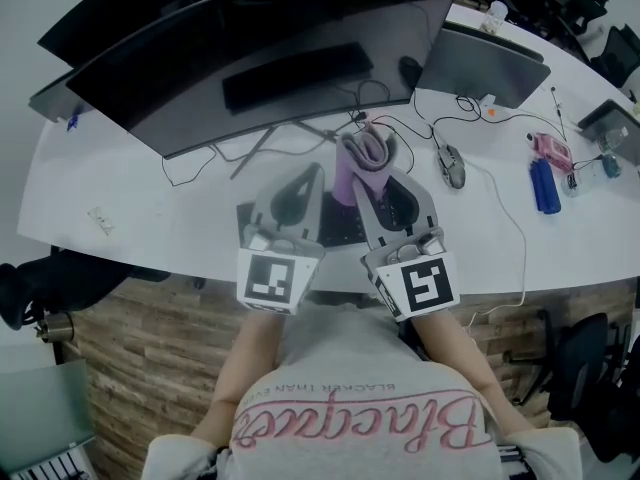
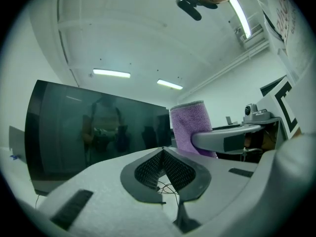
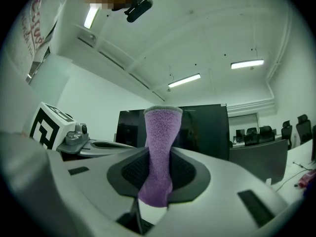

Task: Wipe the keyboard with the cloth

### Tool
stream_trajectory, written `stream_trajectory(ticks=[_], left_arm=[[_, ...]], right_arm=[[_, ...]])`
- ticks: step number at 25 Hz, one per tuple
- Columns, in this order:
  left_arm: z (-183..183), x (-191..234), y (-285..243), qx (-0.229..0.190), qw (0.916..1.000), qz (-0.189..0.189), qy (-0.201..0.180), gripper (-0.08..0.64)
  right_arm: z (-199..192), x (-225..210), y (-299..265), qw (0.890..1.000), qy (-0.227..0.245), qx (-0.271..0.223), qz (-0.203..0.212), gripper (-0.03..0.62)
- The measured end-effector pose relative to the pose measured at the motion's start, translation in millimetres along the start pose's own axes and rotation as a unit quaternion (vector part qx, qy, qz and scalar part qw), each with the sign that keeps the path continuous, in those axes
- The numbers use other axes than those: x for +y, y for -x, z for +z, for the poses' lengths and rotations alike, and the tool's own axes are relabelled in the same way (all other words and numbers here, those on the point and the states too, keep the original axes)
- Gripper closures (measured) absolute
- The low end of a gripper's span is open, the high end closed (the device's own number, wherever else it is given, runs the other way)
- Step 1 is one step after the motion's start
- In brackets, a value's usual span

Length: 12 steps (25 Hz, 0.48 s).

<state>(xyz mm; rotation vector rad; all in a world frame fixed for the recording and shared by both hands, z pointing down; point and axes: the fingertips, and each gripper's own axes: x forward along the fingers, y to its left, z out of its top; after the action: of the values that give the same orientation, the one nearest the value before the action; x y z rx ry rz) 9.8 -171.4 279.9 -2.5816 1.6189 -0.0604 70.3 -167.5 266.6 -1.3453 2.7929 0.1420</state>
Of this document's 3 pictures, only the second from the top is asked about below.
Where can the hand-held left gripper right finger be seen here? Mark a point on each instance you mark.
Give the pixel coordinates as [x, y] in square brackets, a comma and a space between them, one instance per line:
[222, 181]

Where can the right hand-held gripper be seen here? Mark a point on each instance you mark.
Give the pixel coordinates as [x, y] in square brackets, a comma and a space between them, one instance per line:
[284, 107]

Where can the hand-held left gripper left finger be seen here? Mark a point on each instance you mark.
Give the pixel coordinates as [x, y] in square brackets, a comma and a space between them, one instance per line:
[103, 181]

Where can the purple cloth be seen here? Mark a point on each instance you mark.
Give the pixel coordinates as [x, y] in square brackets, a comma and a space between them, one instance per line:
[190, 122]

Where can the person's right forearm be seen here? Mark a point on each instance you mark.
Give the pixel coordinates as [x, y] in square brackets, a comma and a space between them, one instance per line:
[297, 132]

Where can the person's right hand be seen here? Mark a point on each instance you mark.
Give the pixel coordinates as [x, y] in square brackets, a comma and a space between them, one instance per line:
[270, 139]

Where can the large black monitor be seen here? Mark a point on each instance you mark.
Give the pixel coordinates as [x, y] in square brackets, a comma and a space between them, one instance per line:
[74, 132]

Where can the long ceiling light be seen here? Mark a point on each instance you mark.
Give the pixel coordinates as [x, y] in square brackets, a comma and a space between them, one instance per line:
[170, 84]
[111, 73]
[240, 16]

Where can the dark window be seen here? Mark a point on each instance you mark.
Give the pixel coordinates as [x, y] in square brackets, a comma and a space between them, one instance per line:
[267, 90]

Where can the small blue object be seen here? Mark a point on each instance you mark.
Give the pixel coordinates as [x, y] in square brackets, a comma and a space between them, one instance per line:
[14, 157]

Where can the ceiling air vent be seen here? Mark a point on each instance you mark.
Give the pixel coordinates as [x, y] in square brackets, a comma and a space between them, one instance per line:
[254, 32]

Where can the white printed t-shirt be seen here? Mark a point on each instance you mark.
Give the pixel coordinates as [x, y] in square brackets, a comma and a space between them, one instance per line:
[296, 46]

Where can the grey gripper camera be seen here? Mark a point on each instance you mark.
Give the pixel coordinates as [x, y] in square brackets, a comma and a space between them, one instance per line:
[254, 113]

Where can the black head-worn camera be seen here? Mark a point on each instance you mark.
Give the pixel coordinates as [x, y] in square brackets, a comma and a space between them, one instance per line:
[190, 9]

